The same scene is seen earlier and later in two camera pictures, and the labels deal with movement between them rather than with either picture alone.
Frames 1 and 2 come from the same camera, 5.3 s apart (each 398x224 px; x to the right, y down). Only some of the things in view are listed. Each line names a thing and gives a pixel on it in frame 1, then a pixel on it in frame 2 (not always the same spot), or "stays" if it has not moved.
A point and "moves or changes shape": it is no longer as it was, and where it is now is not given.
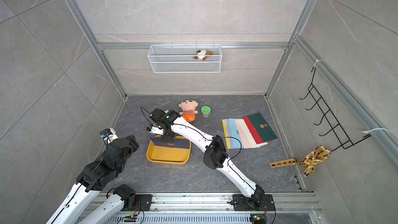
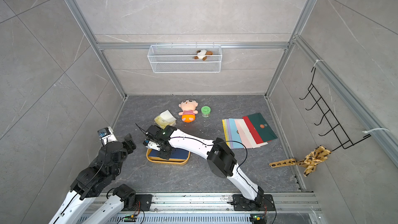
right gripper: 168,139 -> 163,155
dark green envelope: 263,128 stays
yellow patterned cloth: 310,162 stays
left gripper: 133,144 stays
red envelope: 256,136 stays
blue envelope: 176,143 moves or changes shape
